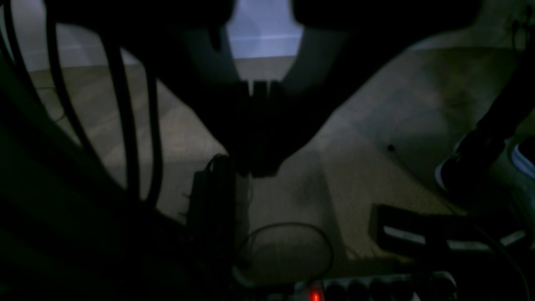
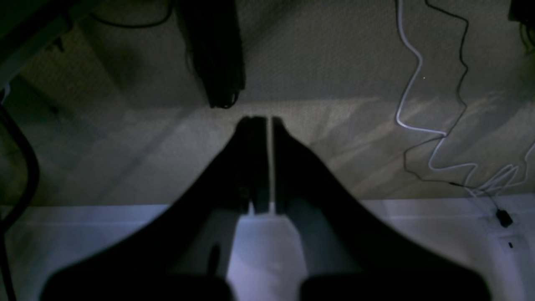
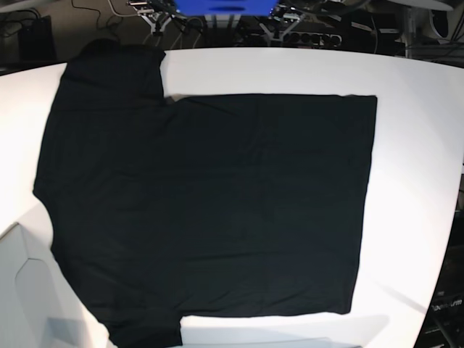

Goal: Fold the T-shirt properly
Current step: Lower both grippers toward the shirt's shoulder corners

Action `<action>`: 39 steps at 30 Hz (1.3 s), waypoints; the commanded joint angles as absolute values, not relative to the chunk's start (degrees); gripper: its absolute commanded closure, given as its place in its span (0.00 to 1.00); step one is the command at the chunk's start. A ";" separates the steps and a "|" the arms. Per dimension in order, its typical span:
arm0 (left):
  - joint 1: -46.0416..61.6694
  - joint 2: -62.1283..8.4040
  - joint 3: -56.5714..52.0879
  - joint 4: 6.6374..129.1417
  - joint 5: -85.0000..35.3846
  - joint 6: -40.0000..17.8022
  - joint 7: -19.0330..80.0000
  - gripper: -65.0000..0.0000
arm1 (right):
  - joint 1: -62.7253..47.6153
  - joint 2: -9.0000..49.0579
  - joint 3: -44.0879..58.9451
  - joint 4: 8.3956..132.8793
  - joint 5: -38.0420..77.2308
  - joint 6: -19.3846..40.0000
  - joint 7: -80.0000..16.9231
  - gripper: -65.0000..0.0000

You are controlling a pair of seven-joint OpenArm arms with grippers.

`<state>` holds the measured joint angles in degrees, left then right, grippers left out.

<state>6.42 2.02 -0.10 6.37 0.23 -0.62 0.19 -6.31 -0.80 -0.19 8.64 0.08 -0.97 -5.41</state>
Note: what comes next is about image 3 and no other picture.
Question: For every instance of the black T-shirt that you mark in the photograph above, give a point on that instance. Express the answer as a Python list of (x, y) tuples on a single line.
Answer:
[(230, 206)]

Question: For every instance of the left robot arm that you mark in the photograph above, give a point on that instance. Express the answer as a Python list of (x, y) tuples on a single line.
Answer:
[(284, 19)]

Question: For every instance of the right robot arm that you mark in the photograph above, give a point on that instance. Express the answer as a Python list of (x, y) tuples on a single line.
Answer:
[(158, 14)]

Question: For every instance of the black power strip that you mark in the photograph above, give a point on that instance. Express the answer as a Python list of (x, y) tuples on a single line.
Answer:
[(312, 40)]

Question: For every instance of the blue plastic box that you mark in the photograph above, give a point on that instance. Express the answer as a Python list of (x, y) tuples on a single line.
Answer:
[(225, 7)]

